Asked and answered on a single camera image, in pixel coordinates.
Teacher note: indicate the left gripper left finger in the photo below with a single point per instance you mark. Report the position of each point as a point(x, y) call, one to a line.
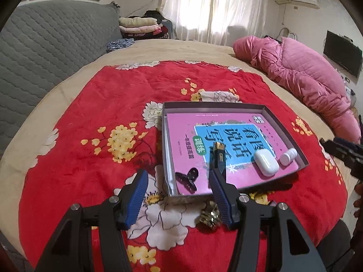
point(70, 246)

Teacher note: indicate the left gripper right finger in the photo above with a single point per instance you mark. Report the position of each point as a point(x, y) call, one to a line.
point(289, 246)

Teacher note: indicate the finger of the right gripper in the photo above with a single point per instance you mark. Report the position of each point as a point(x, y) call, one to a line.
point(339, 151)
point(348, 144)

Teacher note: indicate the small white pill bottle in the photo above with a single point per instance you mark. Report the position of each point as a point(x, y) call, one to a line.
point(288, 157)

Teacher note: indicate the white earbuds case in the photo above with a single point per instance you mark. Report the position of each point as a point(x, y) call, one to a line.
point(266, 162)

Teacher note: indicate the black hair claw clip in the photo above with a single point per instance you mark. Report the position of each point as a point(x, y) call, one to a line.
point(188, 180)

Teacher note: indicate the black gold lighter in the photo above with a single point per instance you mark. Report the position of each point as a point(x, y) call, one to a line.
point(219, 158)

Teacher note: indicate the person's right hand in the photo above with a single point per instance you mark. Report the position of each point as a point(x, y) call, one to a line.
point(358, 202)

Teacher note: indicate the gold glass knob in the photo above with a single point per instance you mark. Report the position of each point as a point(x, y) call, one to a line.
point(210, 215)

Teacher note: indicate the pink quilted duvet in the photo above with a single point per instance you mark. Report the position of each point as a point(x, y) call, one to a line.
point(307, 75)

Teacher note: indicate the grey cardboard box tray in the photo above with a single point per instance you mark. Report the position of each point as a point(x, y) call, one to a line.
point(227, 147)

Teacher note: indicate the pink Chinese workbook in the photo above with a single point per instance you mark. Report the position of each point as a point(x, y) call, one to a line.
point(227, 147)

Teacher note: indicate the white sheer curtain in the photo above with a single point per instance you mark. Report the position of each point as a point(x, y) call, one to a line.
point(218, 22)

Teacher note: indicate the blue patterned cloth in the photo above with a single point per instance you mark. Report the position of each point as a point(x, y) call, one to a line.
point(119, 44)

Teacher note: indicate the grey quilted headboard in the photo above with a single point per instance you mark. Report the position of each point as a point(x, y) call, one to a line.
point(42, 44)

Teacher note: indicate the folded clothes pile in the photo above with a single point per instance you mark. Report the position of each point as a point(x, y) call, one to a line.
point(152, 25)

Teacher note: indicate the black wall television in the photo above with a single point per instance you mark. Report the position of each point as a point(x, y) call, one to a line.
point(343, 52)

